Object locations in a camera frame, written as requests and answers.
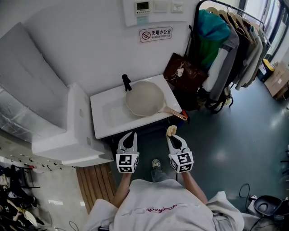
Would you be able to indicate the black clothes rack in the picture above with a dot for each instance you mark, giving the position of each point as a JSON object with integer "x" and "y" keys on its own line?
{"x": 195, "y": 18}

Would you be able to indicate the brown handbag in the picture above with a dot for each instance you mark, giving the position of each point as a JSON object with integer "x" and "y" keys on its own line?
{"x": 184, "y": 74}

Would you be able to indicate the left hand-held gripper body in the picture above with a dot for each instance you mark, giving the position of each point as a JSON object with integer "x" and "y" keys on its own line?
{"x": 125, "y": 160}

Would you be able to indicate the blue and orange bag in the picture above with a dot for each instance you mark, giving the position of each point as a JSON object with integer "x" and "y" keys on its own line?
{"x": 185, "y": 116}

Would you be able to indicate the white sink basin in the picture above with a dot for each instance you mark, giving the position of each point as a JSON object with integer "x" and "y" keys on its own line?
{"x": 106, "y": 121}

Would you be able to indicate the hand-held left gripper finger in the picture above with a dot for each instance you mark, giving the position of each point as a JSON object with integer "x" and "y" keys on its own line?
{"x": 135, "y": 145}
{"x": 120, "y": 144}

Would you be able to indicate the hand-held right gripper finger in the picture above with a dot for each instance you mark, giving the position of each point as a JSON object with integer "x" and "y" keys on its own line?
{"x": 169, "y": 146}
{"x": 184, "y": 144}

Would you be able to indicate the white stepped ledge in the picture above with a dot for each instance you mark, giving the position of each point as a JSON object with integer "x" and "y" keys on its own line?
{"x": 74, "y": 135}

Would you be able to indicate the grey locker cabinet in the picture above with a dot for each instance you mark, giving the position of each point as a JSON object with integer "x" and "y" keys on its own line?
{"x": 45, "y": 161}

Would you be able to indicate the wooden decking strip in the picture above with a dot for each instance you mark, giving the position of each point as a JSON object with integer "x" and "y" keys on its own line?
{"x": 97, "y": 185}

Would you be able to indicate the white thermostat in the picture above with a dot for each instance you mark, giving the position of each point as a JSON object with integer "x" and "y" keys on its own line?
{"x": 142, "y": 6}

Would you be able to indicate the yellow sponge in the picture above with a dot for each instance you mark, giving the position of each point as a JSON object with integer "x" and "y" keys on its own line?
{"x": 171, "y": 130}

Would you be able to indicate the no-smoking wall sign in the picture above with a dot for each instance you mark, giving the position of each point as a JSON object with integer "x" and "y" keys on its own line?
{"x": 155, "y": 35}

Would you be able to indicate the dark sink cabinet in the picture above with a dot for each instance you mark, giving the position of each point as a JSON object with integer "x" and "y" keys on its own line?
{"x": 144, "y": 132}

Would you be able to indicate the glass door with dark frame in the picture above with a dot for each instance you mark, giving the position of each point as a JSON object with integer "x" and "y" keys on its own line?
{"x": 271, "y": 13}

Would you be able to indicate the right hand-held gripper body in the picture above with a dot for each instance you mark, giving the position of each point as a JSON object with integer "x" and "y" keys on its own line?
{"x": 184, "y": 159}

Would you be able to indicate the person's shoe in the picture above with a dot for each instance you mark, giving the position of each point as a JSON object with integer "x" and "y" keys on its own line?
{"x": 156, "y": 163}

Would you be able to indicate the silver foil duct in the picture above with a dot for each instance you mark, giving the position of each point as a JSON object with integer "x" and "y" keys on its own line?
{"x": 27, "y": 90}

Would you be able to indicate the person's trousers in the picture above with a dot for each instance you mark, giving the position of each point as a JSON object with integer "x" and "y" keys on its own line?
{"x": 159, "y": 174}

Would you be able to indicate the person's right forearm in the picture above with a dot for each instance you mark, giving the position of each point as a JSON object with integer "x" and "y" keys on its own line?
{"x": 194, "y": 187}

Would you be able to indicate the person's white shirt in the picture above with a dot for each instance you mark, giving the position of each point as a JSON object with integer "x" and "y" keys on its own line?
{"x": 162, "y": 203}

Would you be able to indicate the white paper fan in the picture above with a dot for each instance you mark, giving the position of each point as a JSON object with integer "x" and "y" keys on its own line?
{"x": 29, "y": 217}

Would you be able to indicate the row of wooden hangers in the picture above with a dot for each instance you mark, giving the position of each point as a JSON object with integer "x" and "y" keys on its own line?
{"x": 234, "y": 22}

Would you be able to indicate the person's left forearm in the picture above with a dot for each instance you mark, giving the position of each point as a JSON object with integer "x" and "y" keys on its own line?
{"x": 123, "y": 189}

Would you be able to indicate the black backpack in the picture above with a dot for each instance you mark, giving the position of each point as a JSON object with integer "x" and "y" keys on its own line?
{"x": 216, "y": 101}

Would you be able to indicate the cardboard box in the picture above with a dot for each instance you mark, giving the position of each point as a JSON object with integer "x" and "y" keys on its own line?
{"x": 277, "y": 79}

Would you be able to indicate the black faucet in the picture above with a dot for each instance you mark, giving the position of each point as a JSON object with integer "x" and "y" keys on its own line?
{"x": 127, "y": 83}

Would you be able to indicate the black round appliance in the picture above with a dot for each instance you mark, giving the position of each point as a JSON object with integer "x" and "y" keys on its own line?
{"x": 271, "y": 205}

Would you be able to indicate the black bin with yellow lid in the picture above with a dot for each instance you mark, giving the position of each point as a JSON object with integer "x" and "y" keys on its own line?
{"x": 265, "y": 70}

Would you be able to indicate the white light switch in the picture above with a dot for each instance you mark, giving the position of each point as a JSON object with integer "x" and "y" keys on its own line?
{"x": 160, "y": 5}

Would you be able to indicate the pale blue note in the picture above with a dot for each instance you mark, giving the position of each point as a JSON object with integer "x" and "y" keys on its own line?
{"x": 142, "y": 20}

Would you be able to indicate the white card switch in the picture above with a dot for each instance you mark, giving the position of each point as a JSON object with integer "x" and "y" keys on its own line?
{"x": 177, "y": 6}

